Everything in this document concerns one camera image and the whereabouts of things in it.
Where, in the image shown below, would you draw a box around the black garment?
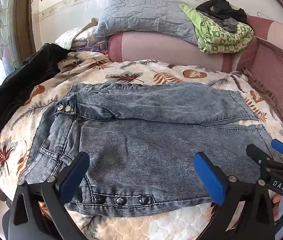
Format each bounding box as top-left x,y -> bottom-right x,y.
0,43 -> 72,153

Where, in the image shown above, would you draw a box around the black clothing pile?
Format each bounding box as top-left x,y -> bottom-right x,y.
196,0 -> 248,24

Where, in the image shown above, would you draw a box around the brown wooden door frame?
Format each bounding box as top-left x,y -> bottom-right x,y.
0,0 -> 37,90

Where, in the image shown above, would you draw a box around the stained glass window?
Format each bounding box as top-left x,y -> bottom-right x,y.
0,1 -> 19,88

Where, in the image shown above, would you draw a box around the leaf print blanket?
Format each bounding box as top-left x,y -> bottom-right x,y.
0,51 -> 283,240

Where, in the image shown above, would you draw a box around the grey quilted pillow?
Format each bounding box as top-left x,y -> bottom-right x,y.
93,0 -> 199,46

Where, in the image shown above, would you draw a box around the grey-blue denim pants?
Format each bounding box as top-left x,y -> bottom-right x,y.
22,82 -> 283,218

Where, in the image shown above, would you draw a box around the white crumpled cloth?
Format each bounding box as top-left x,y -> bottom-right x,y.
55,18 -> 109,53

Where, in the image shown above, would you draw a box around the green patterned cloth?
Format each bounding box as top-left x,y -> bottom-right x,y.
179,3 -> 254,54

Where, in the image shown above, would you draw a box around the grey cloth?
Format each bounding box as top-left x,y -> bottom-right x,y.
218,17 -> 239,33

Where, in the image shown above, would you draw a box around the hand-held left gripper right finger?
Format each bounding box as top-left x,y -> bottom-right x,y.
193,151 -> 279,240

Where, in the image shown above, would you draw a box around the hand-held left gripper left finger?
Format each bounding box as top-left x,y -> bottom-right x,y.
8,151 -> 91,240

